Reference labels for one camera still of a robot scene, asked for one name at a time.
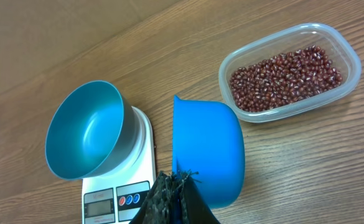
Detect white digital kitchen scale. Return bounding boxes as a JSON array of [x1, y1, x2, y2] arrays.
[[82, 107, 156, 224]]

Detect teal metal bowl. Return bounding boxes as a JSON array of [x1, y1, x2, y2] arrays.
[[45, 80, 139, 180]]

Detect blue plastic measuring scoop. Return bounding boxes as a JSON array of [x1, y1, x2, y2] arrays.
[[172, 96, 245, 211]]

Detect red adzuki beans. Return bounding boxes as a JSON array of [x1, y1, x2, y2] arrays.
[[229, 45, 343, 113]]

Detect clear plastic container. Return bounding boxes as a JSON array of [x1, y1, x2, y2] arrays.
[[218, 23, 362, 123]]

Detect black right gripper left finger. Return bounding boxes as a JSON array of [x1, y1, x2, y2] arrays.
[[130, 171, 182, 224]]

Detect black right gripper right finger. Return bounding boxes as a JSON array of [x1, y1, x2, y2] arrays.
[[178, 171, 220, 224]]

